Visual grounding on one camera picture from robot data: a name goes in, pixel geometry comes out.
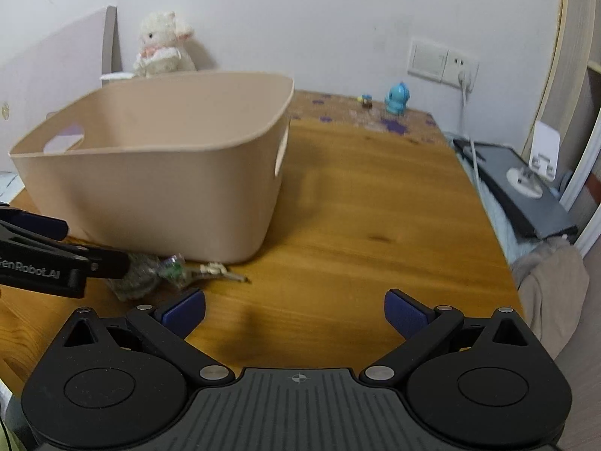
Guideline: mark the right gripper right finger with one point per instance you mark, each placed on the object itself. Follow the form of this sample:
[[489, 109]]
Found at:
[[473, 383]]

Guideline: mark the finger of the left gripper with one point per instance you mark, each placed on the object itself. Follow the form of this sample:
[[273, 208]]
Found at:
[[53, 228], [103, 263]]

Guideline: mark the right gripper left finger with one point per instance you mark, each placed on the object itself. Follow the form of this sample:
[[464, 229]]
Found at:
[[118, 383]]

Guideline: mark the beige plastic storage basket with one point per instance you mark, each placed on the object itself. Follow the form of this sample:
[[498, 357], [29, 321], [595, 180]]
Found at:
[[185, 163]]

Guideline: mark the grey beige blanket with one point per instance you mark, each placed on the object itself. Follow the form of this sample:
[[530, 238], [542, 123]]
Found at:
[[560, 293]]

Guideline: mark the pink purple headboard panel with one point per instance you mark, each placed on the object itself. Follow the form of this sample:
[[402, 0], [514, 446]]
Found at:
[[54, 73]]

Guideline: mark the grey laptop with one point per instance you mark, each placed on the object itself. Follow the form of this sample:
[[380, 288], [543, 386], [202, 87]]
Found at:
[[539, 219]]

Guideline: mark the white phone stand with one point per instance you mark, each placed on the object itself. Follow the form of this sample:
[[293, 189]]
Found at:
[[542, 166]]

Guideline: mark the white plush lamb toy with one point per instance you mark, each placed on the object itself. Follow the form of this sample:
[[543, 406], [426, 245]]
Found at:
[[163, 39]]

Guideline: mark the purple flower table mat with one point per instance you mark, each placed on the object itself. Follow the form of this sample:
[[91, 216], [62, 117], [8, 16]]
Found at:
[[417, 126]]

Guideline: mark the blue cartoon figurine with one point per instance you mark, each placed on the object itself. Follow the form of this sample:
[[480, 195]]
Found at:
[[396, 99]]

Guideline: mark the tiny mushroom figurine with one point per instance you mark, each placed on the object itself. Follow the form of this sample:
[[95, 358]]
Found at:
[[365, 101]]

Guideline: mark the white wall switch socket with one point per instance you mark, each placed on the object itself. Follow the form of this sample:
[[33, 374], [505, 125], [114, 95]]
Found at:
[[442, 65]]

